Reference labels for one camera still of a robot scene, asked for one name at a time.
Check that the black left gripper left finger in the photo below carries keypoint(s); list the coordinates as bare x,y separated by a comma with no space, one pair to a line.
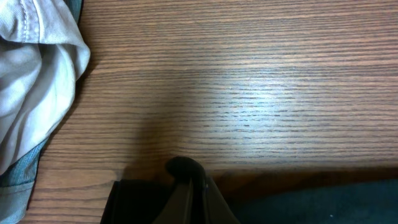
178,208

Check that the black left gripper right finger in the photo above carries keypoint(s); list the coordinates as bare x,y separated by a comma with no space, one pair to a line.
216,210

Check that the black t-shirt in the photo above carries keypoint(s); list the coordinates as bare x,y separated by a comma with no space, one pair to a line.
141,201

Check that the folded blue denim garment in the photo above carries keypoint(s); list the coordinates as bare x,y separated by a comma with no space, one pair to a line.
17,184

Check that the folded beige pants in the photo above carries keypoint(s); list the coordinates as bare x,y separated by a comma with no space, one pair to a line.
42,56

